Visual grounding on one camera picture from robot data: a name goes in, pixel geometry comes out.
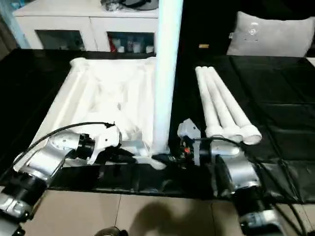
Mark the white plastic table leg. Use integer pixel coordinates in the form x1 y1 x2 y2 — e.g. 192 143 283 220
201 66 243 142
151 0 184 158
195 66 223 138
208 66 263 146

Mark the white plastic table top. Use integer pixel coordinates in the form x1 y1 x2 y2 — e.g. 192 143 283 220
13 57 170 172

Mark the black mat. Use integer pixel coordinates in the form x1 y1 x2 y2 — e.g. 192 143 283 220
0 48 315 205

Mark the white cabinet with glass doors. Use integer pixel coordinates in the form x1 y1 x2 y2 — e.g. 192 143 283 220
13 0 158 54

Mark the grey cushion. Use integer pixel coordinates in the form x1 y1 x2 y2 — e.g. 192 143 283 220
226 11 315 57

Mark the grey bag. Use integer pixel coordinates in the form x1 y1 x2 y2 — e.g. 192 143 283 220
123 0 159 10

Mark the brown curtain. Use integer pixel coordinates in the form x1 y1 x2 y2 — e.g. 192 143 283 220
0 14 18 52

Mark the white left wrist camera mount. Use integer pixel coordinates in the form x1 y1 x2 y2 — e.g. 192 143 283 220
87 124 123 165

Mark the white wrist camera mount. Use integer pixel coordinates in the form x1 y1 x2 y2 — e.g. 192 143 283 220
177 119 201 165
87 124 123 165

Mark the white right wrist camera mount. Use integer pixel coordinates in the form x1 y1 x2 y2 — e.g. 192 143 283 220
177 119 201 165

